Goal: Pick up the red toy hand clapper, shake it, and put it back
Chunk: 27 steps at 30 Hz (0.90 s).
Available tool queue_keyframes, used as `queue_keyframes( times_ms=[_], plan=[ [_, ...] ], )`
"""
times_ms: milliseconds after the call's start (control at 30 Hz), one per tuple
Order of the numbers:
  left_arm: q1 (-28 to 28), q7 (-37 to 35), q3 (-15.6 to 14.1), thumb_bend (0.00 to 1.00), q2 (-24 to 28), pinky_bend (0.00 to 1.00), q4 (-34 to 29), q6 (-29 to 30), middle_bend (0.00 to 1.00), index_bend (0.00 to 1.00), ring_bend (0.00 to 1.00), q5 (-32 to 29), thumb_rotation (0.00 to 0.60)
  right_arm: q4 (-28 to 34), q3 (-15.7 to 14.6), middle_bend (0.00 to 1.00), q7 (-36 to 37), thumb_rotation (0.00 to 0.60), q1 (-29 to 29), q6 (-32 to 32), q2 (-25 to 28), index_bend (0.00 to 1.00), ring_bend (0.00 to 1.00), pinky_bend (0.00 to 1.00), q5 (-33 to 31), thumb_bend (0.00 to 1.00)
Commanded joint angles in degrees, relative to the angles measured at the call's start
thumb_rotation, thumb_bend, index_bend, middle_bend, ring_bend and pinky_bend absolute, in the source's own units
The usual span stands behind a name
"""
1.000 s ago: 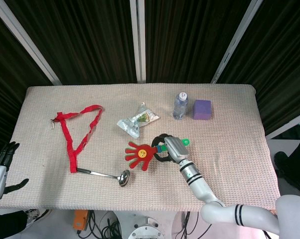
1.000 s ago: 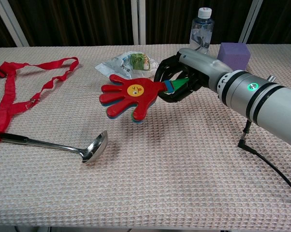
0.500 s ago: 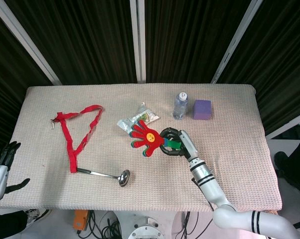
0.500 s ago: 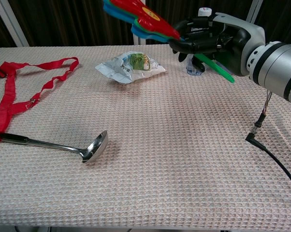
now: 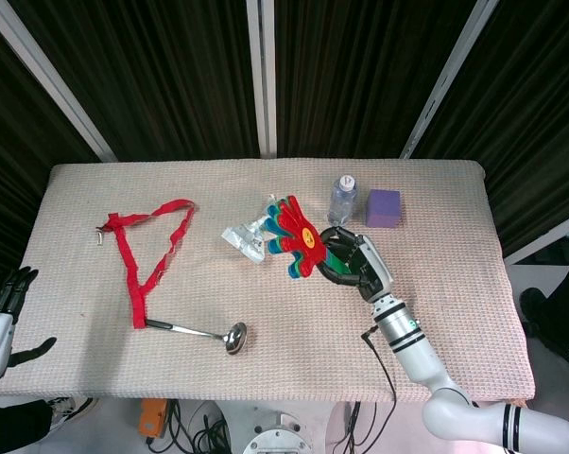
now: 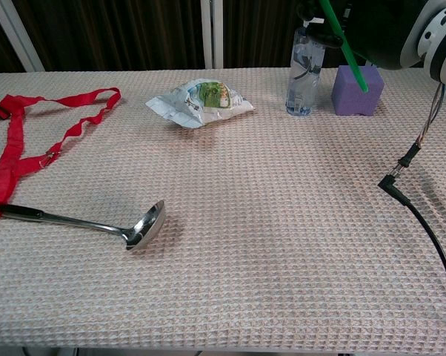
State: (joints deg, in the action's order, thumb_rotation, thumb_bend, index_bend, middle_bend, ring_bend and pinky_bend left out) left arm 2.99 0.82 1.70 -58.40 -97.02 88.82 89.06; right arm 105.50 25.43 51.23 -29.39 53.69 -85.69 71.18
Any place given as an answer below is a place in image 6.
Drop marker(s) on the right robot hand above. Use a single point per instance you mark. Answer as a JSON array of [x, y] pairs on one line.
[[378, 33]]

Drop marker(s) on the red hand clapper toy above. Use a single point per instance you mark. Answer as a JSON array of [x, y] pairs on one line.
[[350, 59]]

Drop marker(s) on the purple foam cube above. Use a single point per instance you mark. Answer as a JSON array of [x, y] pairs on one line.
[[352, 96]]

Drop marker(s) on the clear plastic water bottle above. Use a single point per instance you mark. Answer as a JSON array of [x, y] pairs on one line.
[[301, 89]]

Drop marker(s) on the silver green snack bag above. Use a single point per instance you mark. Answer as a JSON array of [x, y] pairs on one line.
[[204, 104]]

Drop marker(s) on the beige waffle table cloth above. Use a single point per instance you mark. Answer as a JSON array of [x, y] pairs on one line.
[[245, 259]]

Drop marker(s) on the black curtain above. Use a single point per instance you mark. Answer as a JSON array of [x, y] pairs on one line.
[[115, 33]]

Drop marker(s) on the white frame post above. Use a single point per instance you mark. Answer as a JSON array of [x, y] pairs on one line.
[[19, 41], [212, 33]]

